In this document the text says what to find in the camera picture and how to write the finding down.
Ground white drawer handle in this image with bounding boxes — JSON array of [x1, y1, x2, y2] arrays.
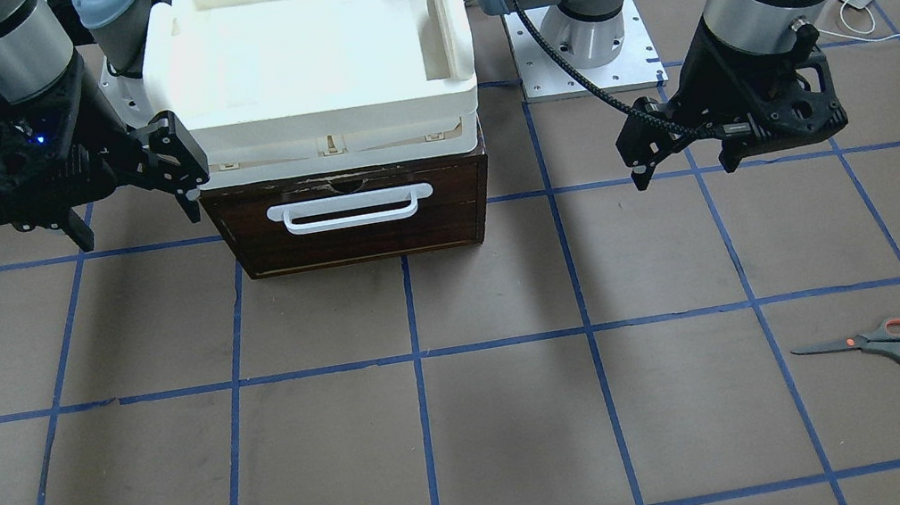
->
[[266, 182, 434, 236]]

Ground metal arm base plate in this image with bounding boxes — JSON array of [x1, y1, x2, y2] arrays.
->
[[503, 0, 669, 103]]

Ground white foam tray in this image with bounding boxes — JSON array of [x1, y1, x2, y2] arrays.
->
[[144, 0, 479, 191]]

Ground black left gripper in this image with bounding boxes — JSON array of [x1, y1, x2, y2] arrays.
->
[[615, 21, 849, 191]]

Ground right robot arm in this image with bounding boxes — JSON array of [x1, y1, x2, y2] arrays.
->
[[0, 0, 210, 252]]

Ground dark wooden drawer box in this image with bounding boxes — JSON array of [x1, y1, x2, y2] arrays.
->
[[200, 142, 489, 278]]

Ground grey orange scissors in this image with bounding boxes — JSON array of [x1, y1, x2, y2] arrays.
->
[[791, 318, 900, 366]]

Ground black braided cable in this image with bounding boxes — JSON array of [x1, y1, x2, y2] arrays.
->
[[509, 0, 724, 170]]

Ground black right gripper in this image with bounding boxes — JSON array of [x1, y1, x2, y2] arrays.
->
[[0, 52, 210, 253]]

